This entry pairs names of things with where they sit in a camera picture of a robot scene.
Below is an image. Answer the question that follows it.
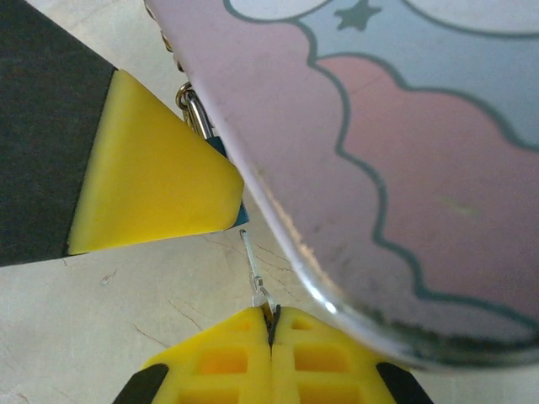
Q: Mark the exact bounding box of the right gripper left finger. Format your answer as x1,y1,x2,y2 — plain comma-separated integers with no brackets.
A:
110,306,275,404

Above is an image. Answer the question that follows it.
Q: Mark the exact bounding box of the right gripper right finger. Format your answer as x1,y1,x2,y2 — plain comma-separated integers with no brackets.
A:
271,306,433,404

